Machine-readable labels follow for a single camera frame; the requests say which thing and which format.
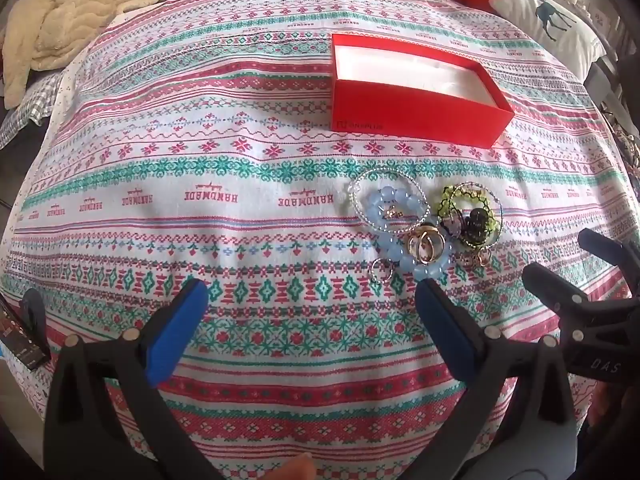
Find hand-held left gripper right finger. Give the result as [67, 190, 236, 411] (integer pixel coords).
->
[400, 276, 579, 480]

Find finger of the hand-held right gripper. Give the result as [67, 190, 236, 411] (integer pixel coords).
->
[578, 228, 640, 299]
[522, 262, 602, 334]

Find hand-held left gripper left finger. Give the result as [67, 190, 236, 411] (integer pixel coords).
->
[42, 277, 221, 480]

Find small gold earrings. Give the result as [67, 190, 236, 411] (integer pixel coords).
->
[459, 249, 494, 269]

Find gold rings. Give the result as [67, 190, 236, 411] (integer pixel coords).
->
[406, 226, 447, 264]

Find small silver crystal ring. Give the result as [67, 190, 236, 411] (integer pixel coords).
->
[369, 257, 395, 284]

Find black bead bracelet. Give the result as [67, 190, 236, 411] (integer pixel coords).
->
[461, 207, 494, 242]

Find green bead bracelet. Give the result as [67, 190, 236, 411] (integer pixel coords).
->
[436, 184, 502, 249]

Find silver chain bracelet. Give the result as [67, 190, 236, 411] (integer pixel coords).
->
[349, 167, 432, 234]

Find red cardboard box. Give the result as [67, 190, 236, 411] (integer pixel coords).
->
[330, 33, 516, 149]

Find person's left hand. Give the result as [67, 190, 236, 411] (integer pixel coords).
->
[262, 452, 317, 480]

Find patterned bed sheet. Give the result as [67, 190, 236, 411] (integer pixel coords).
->
[0, 0, 640, 480]

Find dark packet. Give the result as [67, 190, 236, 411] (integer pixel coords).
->
[0, 287, 52, 372]

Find deer print pillow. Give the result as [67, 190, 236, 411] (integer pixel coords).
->
[489, 0, 609, 80]

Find checked cloth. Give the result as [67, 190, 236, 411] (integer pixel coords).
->
[0, 67, 68, 148]

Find beige quilted blanket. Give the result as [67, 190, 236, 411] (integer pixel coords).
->
[0, 0, 167, 110]

